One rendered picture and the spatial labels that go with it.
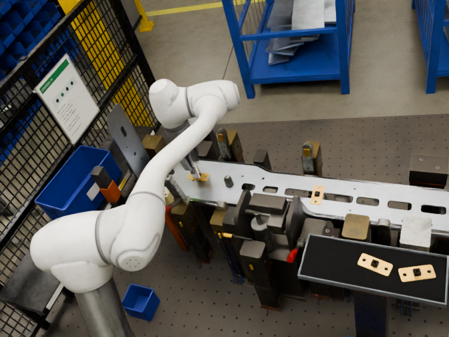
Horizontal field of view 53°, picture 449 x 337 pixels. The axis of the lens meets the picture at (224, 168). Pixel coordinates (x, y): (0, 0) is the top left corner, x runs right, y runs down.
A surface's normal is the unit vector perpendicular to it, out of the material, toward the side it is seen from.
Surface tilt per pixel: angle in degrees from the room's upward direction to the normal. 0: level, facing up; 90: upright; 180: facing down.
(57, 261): 66
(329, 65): 0
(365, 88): 0
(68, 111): 90
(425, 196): 0
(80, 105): 90
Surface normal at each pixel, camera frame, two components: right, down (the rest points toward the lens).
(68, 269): -0.11, 0.44
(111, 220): -0.11, -0.73
